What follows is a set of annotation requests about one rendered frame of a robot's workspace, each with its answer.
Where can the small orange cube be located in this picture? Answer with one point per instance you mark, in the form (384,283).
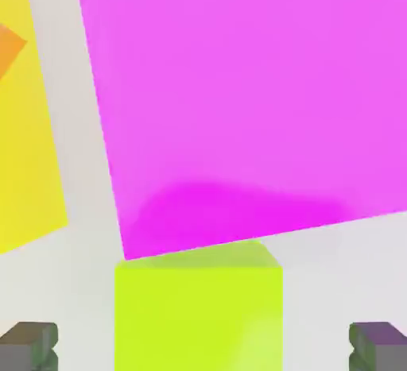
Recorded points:
(8,48)

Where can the small lime green cube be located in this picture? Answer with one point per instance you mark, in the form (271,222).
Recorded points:
(197,317)

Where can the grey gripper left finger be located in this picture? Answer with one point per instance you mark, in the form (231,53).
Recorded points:
(25,348)

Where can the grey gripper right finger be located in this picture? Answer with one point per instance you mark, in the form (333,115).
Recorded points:
(380,350)

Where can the large yellow box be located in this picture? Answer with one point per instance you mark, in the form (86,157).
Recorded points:
(22,142)

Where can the large magenta box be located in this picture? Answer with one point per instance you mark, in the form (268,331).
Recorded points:
(241,91)

